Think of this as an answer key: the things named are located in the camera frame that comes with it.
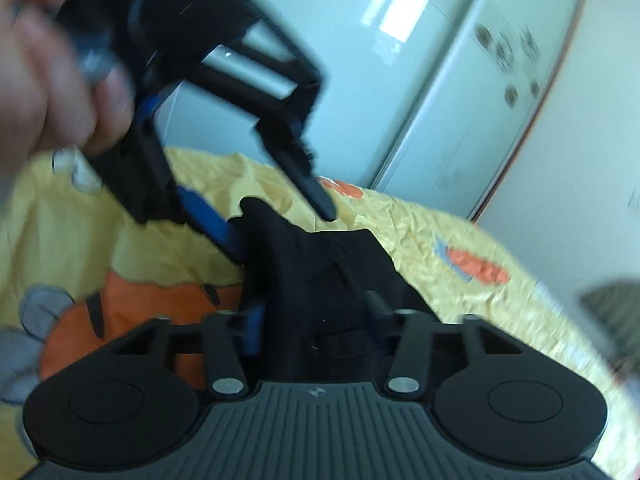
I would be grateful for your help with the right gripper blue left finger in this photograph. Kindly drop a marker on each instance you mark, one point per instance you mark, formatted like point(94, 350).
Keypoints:
point(231, 343)

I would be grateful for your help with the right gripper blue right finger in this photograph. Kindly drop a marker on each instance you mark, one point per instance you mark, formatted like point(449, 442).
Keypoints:
point(405, 339)

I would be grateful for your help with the black pants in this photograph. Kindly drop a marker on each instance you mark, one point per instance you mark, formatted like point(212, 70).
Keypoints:
point(316, 326)

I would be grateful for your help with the person's left hand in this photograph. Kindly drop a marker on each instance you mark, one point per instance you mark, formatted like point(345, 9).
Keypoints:
point(46, 103)

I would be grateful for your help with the yellow floral bed quilt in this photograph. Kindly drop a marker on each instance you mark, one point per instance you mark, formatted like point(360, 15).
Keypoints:
point(240, 276)

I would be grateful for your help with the green padded headboard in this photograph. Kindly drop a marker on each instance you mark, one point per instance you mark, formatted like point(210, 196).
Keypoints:
point(615, 306)

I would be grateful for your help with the glass sliding wardrobe door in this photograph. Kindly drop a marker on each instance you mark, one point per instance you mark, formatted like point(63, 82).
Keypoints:
point(427, 100)

